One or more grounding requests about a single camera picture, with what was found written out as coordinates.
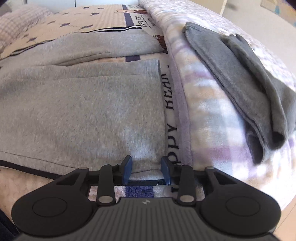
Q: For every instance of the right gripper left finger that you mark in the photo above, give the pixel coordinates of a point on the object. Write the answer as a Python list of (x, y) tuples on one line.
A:
[(107, 177)]

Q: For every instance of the purple checked fleece blanket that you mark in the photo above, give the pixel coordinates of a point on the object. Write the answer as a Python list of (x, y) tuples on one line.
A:
[(211, 131)]

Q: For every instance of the plaid purple pillow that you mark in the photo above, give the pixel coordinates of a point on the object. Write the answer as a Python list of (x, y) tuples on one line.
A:
[(20, 20)]

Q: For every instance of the light grey sweatpants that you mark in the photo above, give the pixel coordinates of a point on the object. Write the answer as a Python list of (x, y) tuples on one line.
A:
[(63, 106)]

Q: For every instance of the dark grey folded garment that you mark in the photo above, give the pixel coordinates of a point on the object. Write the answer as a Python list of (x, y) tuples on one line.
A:
[(264, 102)]

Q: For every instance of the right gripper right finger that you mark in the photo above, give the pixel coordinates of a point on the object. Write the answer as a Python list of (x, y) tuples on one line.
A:
[(185, 177)]

